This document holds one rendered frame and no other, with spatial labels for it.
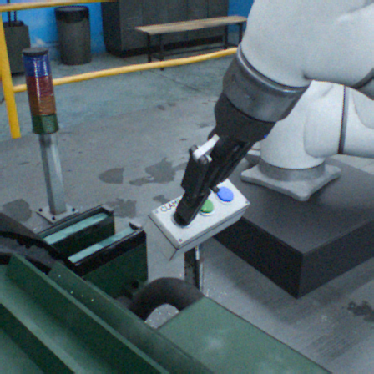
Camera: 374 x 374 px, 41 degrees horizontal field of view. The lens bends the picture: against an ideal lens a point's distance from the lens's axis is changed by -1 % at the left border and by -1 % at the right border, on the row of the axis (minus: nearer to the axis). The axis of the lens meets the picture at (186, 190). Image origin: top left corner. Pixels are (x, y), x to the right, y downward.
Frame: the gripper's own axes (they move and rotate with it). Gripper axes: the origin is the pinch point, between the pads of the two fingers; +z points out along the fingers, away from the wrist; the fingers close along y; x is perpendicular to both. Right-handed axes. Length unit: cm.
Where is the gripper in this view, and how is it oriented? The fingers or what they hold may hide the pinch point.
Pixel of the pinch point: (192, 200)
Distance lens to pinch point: 74.0
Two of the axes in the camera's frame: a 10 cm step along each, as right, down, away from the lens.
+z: -3.5, 6.1, 7.1
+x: 6.3, 7.2, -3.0
